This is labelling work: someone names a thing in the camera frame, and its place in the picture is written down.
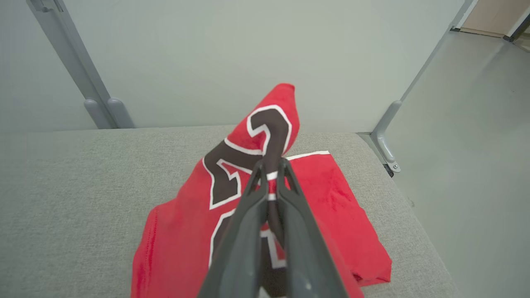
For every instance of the grey partition post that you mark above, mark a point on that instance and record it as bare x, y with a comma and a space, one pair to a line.
121, 114
97, 114

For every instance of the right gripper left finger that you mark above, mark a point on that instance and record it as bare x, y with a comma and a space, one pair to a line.
244, 240

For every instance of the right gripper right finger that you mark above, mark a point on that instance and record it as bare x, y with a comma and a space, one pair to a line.
306, 256

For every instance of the red jersey black number print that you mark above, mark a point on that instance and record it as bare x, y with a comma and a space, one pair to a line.
182, 231

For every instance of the grey post with bracket foot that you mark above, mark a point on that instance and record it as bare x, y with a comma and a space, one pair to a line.
385, 140

